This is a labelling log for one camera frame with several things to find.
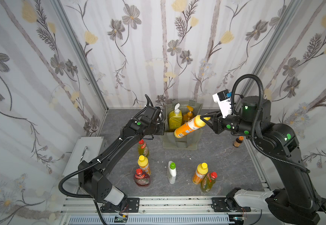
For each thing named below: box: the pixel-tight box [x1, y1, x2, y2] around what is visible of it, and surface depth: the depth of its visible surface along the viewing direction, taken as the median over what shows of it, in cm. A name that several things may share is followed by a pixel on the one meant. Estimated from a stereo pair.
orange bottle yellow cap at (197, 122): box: [174, 114, 211, 138], surface depth 60 cm
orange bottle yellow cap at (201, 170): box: [192, 162, 209, 185], surface depth 69 cm
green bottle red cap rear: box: [138, 139, 149, 158], surface depth 82 cm
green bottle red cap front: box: [200, 171, 218, 193], surface depth 71 cm
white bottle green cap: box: [167, 160, 177, 185], surface depth 73 cm
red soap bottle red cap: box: [133, 168, 151, 187], surface depth 73 cm
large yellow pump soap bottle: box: [168, 102, 183, 132], surface depth 92 cm
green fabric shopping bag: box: [162, 100, 203, 151], surface depth 87 cm
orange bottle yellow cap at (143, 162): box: [137, 154, 152, 176], surface depth 71 cm
